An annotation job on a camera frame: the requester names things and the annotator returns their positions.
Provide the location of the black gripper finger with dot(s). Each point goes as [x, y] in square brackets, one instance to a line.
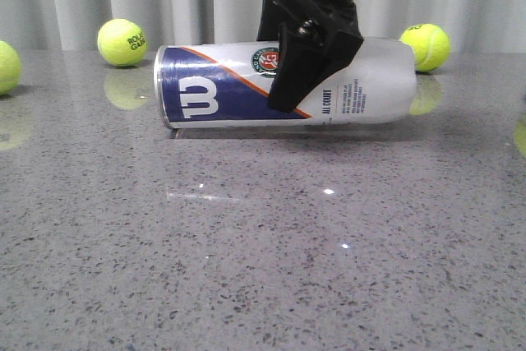
[316, 40]
[266, 26]

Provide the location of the white blue tennis ball can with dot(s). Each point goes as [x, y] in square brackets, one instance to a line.
[227, 85]

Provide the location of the right yellow tennis ball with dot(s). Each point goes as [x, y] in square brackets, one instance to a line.
[430, 44]

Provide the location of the yellow Roland Garros tennis ball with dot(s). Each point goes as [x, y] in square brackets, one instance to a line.
[121, 43]

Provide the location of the far left yellow tennis ball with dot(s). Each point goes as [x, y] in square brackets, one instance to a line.
[10, 68]

